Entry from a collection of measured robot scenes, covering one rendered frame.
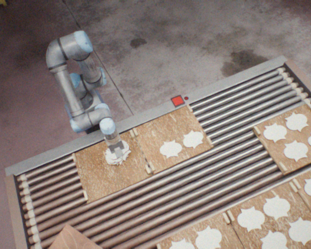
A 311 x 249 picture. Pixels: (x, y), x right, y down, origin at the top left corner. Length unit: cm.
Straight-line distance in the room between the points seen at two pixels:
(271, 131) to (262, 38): 204
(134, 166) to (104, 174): 19
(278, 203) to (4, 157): 258
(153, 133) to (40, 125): 173
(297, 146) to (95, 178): 123
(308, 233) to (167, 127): 99
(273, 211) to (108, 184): 94
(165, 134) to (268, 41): 224
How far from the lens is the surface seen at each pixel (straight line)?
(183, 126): 201
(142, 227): 181
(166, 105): 213
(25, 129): 351
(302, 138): 209
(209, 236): 176
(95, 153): 200
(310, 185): 196
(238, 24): 405
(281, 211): 186
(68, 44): 165
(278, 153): 200
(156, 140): 197
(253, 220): 182
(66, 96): 168
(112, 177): 191
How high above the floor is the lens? 267
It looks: 59 degrees down
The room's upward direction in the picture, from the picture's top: 10 degrees counter-clockwise
